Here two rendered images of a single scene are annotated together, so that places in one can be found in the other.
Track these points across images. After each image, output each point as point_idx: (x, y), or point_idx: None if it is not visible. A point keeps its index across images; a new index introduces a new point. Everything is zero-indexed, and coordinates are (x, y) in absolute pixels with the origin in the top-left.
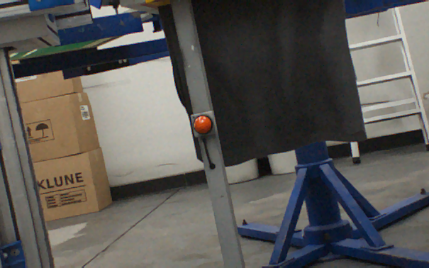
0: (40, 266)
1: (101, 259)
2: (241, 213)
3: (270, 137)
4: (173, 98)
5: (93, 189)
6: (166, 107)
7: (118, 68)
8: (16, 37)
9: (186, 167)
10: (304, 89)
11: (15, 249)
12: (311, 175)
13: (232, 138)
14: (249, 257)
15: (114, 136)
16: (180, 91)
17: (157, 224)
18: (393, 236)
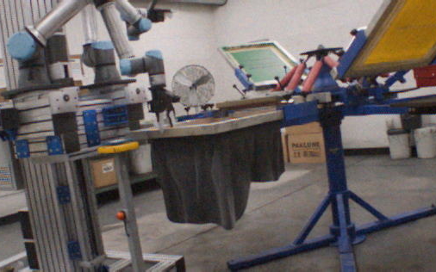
0: (85, 253)
1: (276, 202)
2: (362, 188)
3: (192, 215)
4: None
5: (324, 151)
6: None
7: None
8: (59, 160)
9: (376, 145)
10: (207, 194)
11: (76, 244)
12: (332, 198)
13: (179, 210)
14: (313, 228)
15: (343, 123)
16: (159, 182)
17: (327, 182)
18: (382, 237)
